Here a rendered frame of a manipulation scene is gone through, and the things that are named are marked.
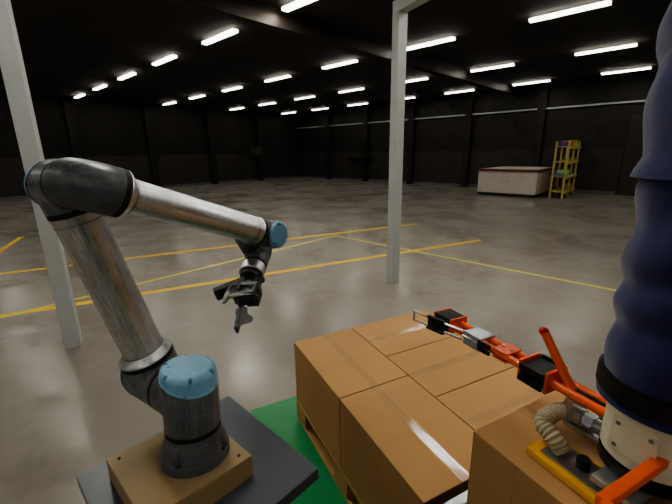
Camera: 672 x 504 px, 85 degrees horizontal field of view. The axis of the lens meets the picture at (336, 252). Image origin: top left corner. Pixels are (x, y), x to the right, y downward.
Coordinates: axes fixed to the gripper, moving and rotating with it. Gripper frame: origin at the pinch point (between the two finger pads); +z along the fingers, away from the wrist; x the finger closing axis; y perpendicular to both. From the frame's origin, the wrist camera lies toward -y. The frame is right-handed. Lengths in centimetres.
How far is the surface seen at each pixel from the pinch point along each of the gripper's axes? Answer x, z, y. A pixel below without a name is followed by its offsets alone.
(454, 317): 13, -11, 73
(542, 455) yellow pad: 7, 34, 85
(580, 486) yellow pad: 4, 41, 90
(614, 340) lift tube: -22, 23, 96
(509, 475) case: 12, 37, 78
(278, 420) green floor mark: 140, -33, -21
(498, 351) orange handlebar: 7, 6, 82
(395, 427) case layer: 68, 2, 52
